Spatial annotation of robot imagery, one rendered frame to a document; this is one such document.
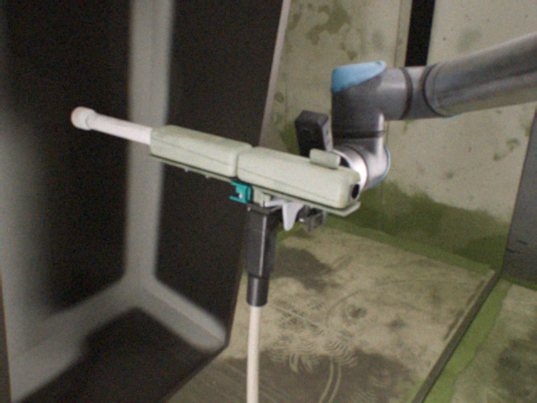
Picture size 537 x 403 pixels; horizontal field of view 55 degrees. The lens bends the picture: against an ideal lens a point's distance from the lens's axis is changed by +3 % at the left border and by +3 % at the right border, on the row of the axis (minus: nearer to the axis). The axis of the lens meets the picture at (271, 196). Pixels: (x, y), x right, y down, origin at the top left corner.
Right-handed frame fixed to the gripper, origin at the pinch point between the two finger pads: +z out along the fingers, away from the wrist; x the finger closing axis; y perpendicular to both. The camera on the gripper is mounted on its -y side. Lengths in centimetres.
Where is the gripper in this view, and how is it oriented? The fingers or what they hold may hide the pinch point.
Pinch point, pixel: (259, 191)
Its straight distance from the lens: 62.9
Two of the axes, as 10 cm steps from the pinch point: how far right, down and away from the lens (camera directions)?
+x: -8.4, -2.5, 4.9
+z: -5.4, 2.2, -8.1
